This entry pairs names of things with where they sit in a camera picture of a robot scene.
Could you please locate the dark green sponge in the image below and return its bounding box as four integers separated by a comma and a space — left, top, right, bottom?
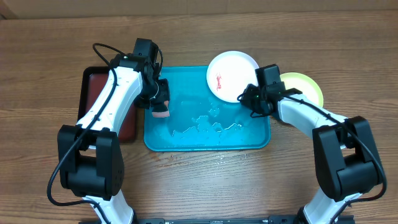
152, 101, 170, 118

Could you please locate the yellow-green plate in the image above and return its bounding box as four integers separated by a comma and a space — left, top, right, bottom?
280, 72, 324, 108

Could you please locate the white pink-rimmed plate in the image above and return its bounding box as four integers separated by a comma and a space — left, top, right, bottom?
206, 51, 259, 103

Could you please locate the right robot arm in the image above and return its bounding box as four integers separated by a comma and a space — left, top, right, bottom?
237, 84, 387, 223

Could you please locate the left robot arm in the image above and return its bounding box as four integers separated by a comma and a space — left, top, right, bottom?
47, 53, 170, 223

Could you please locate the teal plastic serving tray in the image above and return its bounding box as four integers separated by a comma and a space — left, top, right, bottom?
144, 66, 271, 152

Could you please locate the black tray with red liquid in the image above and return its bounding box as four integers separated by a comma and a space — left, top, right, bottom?
78, 67, 137, 143

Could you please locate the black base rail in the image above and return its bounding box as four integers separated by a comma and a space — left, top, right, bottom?
79, 214, 355, 224

